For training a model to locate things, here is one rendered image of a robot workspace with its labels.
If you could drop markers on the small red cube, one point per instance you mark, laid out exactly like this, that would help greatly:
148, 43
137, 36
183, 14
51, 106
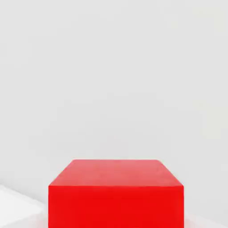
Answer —
115, 204

